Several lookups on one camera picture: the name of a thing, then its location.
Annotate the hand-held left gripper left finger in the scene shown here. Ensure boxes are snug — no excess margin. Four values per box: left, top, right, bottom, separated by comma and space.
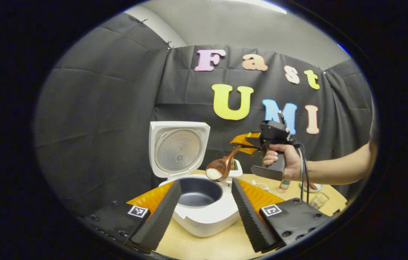
86, 179, 182, 254

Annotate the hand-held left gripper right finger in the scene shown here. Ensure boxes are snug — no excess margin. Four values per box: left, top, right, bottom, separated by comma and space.
231, 178, 331, 254

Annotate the wooden spoon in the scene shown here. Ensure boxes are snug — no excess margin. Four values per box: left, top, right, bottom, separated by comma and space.
206, 144, 242, 182

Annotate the white rice cooker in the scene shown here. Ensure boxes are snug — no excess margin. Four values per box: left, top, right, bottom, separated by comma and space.
149, 121, 240, 238

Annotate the clear chopstick holder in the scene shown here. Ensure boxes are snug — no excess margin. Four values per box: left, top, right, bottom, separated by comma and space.
309, 192, 330, 210

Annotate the white toaster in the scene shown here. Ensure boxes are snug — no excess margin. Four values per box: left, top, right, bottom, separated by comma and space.
226, 159, 243, 180

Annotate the pale green plate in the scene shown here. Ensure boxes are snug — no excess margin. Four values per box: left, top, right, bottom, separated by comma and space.
300, 182, 323, 193

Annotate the black backdrop cloth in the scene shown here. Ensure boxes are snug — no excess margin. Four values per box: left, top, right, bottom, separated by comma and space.
34, 13, 374, 217

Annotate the black cable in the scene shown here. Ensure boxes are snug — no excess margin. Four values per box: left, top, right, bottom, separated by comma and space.
294, 142, 311, 203

